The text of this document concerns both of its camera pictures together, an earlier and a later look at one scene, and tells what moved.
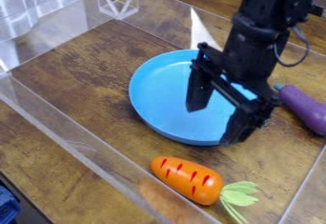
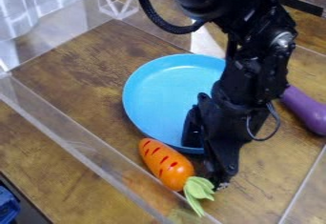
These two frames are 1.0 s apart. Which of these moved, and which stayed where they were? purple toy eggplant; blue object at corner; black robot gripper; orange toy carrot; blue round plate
Moved: blue round plate; black robot gripper; orange toy carrot
Stayed: blue object at corner; purple toy eggplant
